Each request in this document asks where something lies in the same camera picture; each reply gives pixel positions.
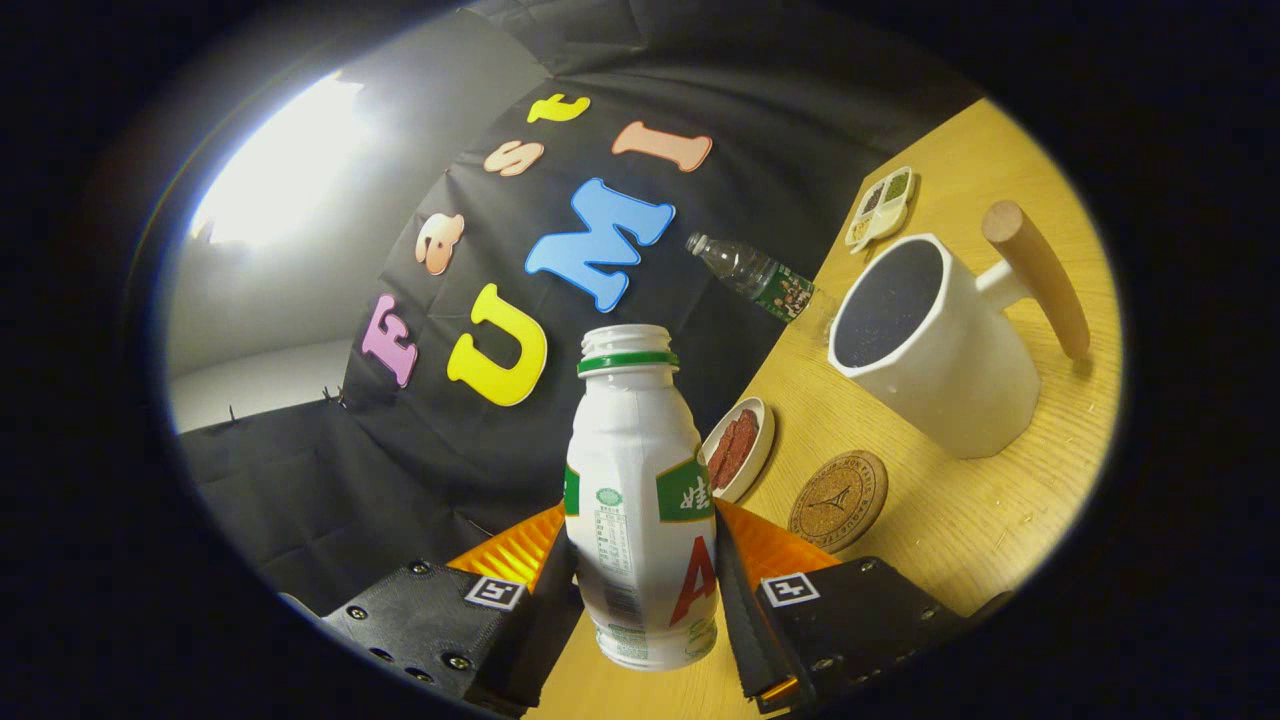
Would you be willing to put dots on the black backdrop cloth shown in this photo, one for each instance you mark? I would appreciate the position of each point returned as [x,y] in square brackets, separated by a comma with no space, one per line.
[400,480]

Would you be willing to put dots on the red sausage slices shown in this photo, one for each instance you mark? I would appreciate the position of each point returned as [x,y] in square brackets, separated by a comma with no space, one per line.
[733,447]

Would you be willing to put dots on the white divided tray with beans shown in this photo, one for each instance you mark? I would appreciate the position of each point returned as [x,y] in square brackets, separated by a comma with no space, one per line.
[880,208]

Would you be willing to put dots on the white juice bottle green label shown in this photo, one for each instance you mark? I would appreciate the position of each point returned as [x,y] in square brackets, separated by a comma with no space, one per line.
[630,470]

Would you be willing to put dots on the round cork coaster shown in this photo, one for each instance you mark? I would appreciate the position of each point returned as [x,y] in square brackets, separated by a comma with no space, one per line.
[838,502]

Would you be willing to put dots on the clear plastic water bottle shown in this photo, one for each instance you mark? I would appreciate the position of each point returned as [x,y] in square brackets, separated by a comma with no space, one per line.
[765,280]

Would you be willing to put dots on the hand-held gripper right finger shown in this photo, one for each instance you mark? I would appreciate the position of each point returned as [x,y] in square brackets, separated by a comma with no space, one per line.
[738,620]

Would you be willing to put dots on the round white plate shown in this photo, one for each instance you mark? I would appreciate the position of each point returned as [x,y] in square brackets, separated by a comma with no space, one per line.
[762,460]

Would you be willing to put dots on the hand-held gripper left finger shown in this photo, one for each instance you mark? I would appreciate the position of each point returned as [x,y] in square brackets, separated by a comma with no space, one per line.
[545,625]

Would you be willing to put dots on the wooden table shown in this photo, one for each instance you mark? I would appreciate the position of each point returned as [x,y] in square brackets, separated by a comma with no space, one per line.
[960,520]

